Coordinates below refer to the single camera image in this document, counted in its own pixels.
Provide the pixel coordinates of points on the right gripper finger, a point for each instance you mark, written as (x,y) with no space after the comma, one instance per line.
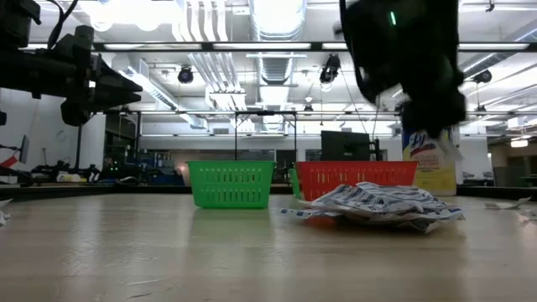
(419,117)
(451,113)

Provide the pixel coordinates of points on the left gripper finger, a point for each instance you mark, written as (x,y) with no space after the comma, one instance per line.
(113,100)
(117,84)

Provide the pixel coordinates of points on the green plastic mesh basket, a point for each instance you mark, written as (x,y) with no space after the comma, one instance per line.
(295,182)
(230,184)

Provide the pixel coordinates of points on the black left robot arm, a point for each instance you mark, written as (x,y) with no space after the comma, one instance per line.
(17,69)

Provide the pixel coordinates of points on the black background robot arm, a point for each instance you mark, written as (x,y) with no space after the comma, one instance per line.
(63,170)

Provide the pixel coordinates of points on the dark equipment rack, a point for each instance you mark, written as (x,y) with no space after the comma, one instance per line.
(119,142)

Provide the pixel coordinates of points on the black ceiling spotlight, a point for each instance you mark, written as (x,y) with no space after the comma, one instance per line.
(185,74)
(482,76)

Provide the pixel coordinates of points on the Lysol wipes canister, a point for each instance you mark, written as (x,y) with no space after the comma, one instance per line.
(428,176)

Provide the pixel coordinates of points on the glowing ceiling lamp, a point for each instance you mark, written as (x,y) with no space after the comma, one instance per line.
(519,143)

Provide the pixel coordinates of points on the black computer monitor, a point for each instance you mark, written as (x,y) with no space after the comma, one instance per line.
(346,146)

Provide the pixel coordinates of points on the red plastic mesh basket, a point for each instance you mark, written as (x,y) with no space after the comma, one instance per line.
(356,174)

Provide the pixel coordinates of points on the black red background device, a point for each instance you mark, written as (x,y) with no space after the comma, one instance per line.
(12,160)

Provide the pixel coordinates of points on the black overhead light bar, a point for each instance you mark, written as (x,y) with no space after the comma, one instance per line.
(251,46)

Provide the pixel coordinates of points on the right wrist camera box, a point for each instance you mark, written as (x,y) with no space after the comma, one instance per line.
(369,50)

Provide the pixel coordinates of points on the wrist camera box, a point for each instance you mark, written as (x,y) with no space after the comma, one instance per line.
(369,50)
(17,21)

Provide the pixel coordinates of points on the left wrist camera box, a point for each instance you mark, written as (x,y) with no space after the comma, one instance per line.
(17,21)

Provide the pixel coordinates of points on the black overhead camera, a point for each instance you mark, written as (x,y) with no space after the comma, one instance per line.
(330,69)

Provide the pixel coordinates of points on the black background rig frame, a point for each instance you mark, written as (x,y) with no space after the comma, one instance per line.
(265,112)

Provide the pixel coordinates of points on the round silver air duct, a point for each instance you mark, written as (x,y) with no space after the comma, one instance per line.
(277,25)

